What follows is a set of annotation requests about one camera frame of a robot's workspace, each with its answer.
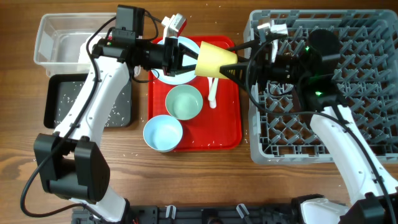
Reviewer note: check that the small light blue bowl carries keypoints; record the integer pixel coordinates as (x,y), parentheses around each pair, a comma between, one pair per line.
(163,133)

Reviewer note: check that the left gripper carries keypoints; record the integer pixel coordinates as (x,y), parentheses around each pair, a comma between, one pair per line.
(176,56)

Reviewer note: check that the red serving tray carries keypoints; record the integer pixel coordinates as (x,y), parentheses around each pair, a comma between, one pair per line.
(213,129)

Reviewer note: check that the green bowl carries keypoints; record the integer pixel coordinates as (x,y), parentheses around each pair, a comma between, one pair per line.
(184,102)

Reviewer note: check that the yellow plastic cup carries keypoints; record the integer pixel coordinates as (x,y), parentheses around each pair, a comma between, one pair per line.
(211,58)

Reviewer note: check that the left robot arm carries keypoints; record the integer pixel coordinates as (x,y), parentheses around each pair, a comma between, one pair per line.
(69,161)

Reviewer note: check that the white plastic fork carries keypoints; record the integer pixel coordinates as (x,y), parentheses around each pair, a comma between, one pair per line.
(211,95)

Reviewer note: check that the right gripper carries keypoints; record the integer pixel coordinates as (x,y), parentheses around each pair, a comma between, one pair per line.
(258,71)

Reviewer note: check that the black plastic tray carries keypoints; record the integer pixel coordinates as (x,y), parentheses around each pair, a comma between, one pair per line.
(63,91)

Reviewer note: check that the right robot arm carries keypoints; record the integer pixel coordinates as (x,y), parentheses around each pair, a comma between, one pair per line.
(372,190)

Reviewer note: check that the white napkin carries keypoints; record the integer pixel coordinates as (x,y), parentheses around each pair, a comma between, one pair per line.
(83,56)

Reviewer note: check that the clear plastic bin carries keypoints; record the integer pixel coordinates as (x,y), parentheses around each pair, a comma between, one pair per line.
(60,37)

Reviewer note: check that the white plastic spoon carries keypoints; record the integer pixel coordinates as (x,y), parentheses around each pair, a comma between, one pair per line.
(213,85)

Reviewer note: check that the grey dishwasher rack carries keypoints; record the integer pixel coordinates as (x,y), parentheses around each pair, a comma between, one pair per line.
(366,74)

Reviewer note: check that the large light blue plate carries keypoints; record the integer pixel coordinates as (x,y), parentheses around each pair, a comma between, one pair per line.
(187,60)

